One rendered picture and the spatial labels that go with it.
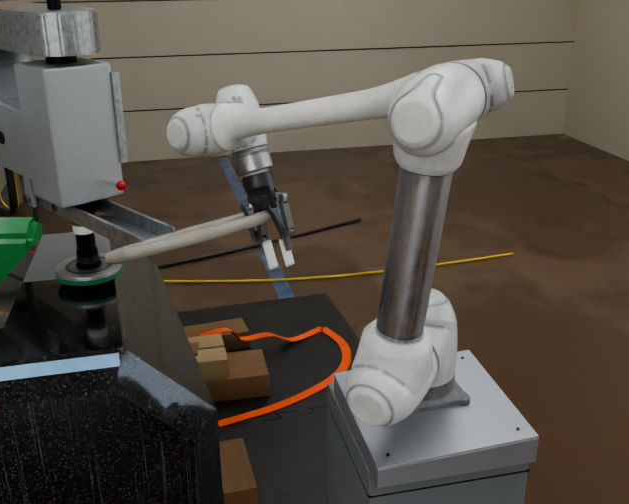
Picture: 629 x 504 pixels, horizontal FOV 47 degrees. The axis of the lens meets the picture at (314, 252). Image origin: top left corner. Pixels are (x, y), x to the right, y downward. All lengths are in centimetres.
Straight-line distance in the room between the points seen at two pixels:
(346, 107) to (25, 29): 108
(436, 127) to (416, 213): 20
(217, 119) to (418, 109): 50
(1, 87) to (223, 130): 125
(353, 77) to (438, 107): 635
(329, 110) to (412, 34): 619
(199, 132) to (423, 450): 85
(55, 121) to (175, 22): 502
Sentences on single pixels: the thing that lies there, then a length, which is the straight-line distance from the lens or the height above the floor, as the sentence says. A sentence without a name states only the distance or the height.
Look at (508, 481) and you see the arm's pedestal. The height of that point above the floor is 72.
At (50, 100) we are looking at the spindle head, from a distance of 228.
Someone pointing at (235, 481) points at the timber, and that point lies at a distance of 276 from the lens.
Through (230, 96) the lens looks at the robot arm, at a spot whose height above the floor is 158.
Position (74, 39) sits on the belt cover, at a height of 166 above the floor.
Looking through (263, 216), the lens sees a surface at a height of 131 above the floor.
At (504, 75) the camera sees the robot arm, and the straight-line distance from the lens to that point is 145.
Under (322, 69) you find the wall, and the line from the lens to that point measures 750.
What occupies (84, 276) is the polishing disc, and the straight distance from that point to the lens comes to 248.
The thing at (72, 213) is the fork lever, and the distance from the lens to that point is 241.
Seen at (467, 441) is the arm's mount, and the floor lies 87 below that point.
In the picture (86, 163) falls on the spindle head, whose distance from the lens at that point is 236.
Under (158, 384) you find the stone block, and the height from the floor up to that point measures 75.
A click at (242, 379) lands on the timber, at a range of 334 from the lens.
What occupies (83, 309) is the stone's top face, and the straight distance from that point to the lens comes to 238.
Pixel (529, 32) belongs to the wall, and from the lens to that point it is 828.
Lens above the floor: 188
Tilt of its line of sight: 22 degrees down
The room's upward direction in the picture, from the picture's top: straight up
